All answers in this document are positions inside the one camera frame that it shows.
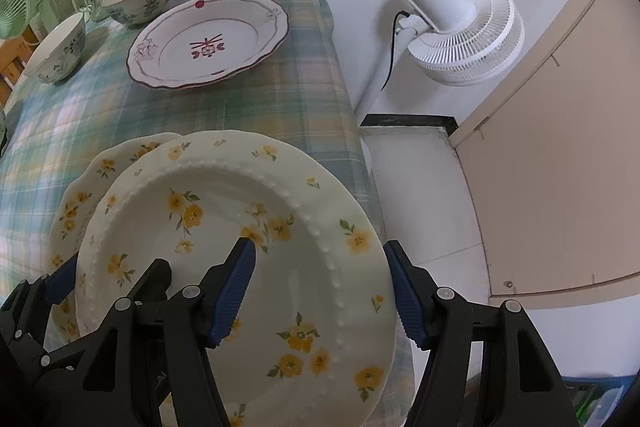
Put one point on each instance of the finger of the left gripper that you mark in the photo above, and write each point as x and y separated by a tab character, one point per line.
27	309

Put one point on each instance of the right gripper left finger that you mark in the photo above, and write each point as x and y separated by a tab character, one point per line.
183	327

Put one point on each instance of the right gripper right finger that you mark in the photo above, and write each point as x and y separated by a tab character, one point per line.
519	382

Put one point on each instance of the scalloped yellow flower plate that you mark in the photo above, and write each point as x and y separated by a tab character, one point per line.
83	198

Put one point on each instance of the round yellow flower plate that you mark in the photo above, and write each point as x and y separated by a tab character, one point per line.
271	262

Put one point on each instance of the red pattern white plate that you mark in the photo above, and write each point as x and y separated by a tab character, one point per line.
202	42

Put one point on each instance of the beige door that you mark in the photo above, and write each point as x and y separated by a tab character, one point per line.
551	158

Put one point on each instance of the wooden bed headboard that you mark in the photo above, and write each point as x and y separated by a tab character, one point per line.
14	55

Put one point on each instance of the plaid tablecloth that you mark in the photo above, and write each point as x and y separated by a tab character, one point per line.
297	95

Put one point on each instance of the white floor fan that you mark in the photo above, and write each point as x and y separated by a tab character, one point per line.
458	43

